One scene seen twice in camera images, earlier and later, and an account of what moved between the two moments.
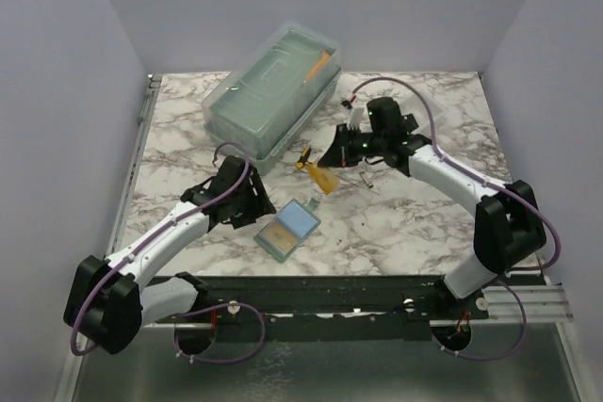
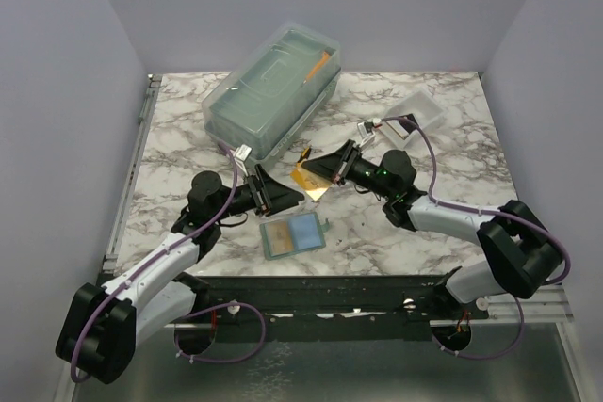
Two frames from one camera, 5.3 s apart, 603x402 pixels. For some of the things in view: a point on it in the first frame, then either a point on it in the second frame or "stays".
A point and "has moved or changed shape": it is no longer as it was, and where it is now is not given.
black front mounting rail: (390, 308) stays
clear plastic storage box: (270, 92) stays
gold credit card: (324, 178) has moved or changed shape
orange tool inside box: (321, 62) stays
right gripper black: (340, 153) -> (337, 166)
